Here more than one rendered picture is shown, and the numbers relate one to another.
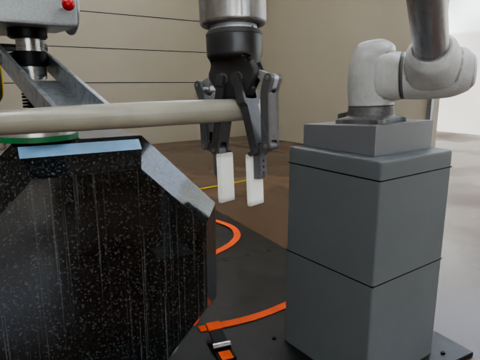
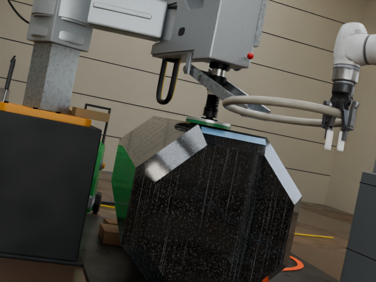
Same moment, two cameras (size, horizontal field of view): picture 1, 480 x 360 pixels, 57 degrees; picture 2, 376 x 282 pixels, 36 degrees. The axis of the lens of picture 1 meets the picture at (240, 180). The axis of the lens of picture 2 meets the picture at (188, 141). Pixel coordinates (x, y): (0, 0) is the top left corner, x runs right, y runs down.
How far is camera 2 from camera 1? 1.45 m
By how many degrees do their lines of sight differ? 17
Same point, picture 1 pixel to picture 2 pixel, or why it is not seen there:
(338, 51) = not seen: outside the picture
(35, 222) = (201, 169)
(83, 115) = (287, 101)
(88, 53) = (179, 84)
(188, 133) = not seen: hidden behind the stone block
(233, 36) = (343, 85)
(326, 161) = not seen: outside the picture
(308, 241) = (363, 240)
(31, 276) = (190, 201)
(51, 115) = (277, 99)
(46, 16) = (236, 60)
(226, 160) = (330, 132)
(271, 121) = (352, 118)
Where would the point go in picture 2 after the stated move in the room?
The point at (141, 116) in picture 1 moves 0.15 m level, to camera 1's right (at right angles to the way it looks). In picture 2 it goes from (306, 106) to (352, 114)
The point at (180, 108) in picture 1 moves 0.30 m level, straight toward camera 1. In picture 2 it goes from (320, 106) to (333, 100)
